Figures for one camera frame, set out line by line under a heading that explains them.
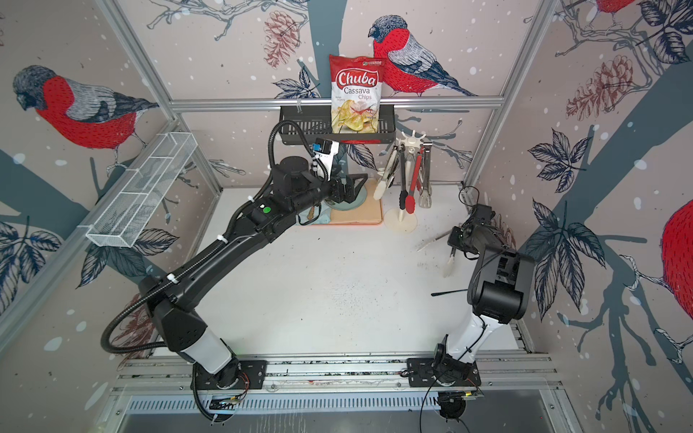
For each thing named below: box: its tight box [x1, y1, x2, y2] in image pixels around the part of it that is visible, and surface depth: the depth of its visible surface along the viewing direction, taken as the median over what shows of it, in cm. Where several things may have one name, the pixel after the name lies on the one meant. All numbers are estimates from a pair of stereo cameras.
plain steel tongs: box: [415, 229, 456, 278], surface depth 96 cm
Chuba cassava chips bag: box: [328, 55, 387, 135], surface depth 87 cm
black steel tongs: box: [398, 143, 409, 211], surface depth 88 cm
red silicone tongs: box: [405, 146, 426, 215], surface depth 85 cm
